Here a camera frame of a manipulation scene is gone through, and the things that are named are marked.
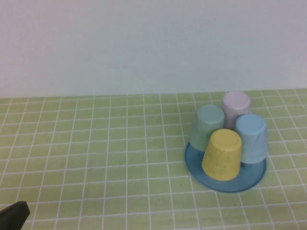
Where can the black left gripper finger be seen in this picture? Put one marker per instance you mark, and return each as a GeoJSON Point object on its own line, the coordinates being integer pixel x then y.
{"type": "Point", "coordinates": [14, 215]}

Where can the light blue plastic cup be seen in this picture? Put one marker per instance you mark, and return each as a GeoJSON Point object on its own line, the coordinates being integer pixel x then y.
{"type": "Point", "coordinates": [251, 139]}

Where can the teal green plastic cup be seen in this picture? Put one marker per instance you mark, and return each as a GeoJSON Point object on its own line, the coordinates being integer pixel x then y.
{"type": "Point", "coordinates": [206, 124]}

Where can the yellow plastic cup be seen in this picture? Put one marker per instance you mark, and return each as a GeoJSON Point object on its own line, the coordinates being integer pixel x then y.
{"type": "Point", "coordinates": [220, 158]}

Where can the blue cup stand with pegs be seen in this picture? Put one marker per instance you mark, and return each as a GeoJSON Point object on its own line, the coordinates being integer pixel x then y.
{"type": "Point", "coordinates": [251, 175]}

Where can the lilac pink plastic cup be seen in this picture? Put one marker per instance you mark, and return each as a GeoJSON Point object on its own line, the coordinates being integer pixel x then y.
{"type": "Point", "coordinates": [236, 105]}

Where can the green white-grid tablecloth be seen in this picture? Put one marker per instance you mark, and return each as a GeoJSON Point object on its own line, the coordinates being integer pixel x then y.
{"type": "Point", "coordinates": [96, 143]}

